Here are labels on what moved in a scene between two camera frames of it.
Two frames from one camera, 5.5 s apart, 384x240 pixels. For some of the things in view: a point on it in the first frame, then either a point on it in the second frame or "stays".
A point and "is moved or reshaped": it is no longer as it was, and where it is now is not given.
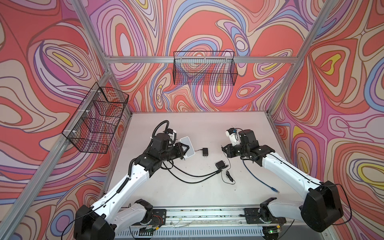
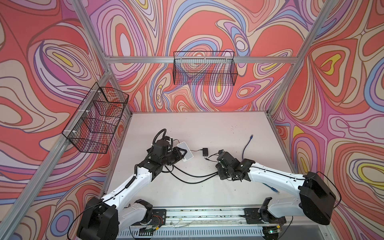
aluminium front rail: x=217 y=223 stays
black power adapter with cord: x=222 y=164 is moved or reshaped
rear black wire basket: x=204 y=68 stays
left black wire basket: x=93 y=126 stays
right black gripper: x=229 y=152 to x=222 y=176
